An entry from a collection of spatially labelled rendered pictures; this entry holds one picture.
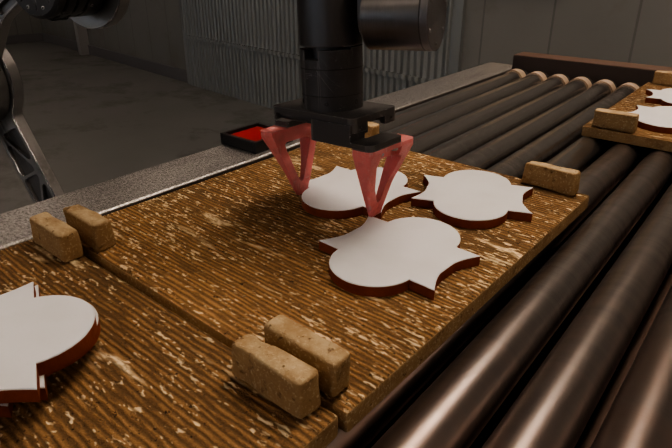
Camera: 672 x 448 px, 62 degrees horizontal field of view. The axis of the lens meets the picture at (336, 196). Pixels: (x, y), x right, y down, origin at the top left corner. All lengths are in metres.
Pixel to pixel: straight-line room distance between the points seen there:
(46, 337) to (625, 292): 0.43
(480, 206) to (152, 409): 0.36
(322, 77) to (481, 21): 2.87
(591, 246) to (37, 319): 0.47
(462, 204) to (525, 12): 2.68
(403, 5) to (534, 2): 2.73
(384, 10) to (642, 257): 0.32
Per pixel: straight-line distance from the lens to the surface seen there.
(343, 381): 0.34
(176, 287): 0.45
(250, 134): 0.84
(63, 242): 0.51
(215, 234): 0.53
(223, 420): 0.34
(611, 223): 0.64
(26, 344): 0.38
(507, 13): 3.26
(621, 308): 0.50
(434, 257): 0.47
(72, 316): 0.39
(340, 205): 0.55
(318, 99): 0.50
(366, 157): 0.47
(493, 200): 0.58
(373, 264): 0.45
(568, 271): 0.53
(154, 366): 0.38
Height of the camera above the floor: 1.17
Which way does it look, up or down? 23 degrees down
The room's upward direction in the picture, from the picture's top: straight up
